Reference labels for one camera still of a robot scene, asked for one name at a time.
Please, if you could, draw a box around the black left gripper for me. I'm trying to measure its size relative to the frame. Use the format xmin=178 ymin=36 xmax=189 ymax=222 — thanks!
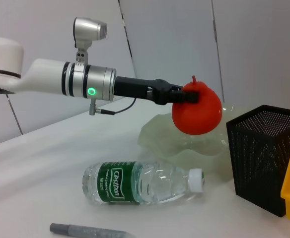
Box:
xmin=114 ymin=76 xmax=201 ymax=106

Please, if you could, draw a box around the clear water bottle green label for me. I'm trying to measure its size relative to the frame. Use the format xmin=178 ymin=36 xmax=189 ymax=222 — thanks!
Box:
xmin=82 ymin=160 xmax=206 ymax=206

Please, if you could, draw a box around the black mesh pen holder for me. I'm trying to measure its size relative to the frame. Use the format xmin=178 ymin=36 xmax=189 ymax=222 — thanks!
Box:
xmin=225 ymin=104 xmax=290 ymax=218

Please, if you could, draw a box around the grey glitter marker pen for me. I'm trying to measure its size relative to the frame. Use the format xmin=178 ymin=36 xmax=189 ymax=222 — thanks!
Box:
xmin=49 ymin=222 xmax=136 ymax=238

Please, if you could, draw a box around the clear glass bowl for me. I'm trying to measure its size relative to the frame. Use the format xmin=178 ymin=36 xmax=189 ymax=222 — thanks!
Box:
xmin=137 ymin=103 xmax=250 ymax=184

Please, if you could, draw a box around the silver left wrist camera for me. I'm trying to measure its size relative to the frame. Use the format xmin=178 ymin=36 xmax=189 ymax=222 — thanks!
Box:
xmin=72 ymin=16 xmax=108 ymax=64

